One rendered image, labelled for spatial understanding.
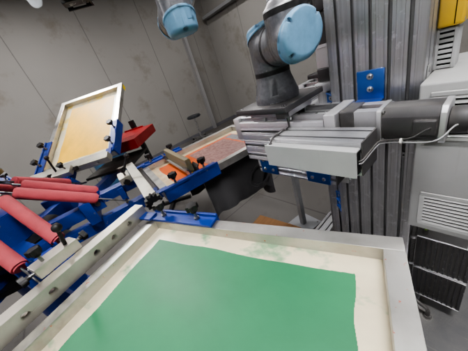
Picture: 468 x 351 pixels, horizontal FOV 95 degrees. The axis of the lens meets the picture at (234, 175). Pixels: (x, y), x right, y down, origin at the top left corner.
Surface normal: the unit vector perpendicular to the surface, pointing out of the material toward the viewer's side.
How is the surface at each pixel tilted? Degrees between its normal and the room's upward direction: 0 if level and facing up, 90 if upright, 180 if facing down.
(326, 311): 0
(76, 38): 90
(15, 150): 90
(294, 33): 97
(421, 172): 90
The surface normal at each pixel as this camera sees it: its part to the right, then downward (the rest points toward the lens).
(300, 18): 0.34, 0.47
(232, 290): -0.29, -0.85
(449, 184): -0.70, 0.50
